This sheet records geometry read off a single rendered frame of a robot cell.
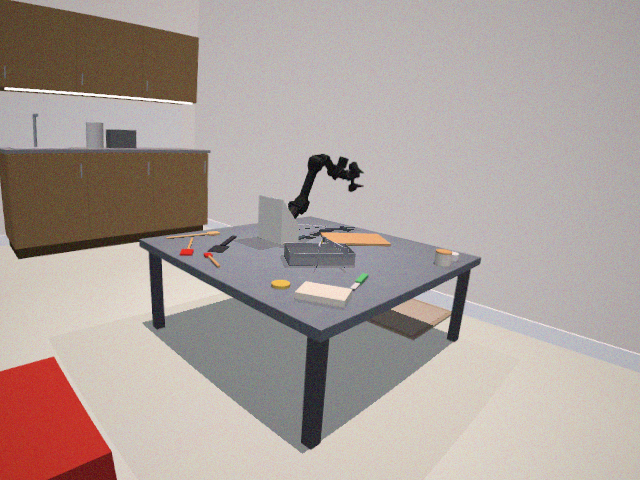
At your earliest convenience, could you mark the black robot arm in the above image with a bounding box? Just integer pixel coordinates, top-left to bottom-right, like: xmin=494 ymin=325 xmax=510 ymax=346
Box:
xmin=288 ymin=154 xmax=360 ymax=219

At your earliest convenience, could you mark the grey cylindrical jar with orange lid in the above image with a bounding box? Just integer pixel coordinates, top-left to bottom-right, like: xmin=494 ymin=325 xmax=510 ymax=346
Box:
xmin=434 ymin=249 xmax=452 ymax=266

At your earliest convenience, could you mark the dark grey spatula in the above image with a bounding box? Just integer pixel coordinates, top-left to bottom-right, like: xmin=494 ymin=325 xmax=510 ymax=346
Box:
xmin=208 ymin=235 xmax=237 ymax=253

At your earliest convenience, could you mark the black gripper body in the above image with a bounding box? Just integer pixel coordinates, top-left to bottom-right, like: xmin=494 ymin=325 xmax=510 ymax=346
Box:
xmin=342 ymin=162 xmax=357 ymax=192

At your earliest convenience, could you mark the light wooden board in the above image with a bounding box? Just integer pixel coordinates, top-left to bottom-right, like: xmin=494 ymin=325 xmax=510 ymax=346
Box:
xmin=320 ymin=232 xmax=391 ymax=246

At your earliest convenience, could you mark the red spatula with tan handle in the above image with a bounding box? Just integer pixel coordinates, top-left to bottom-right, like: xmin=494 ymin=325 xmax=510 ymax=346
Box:
xmin=180 ymin=238 xmax=194 ymax=256

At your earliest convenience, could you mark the yellow round disc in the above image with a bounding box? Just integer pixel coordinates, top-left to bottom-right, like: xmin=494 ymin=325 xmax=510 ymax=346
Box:
xmin=271 ymin=280 xmax=290 ymax=290

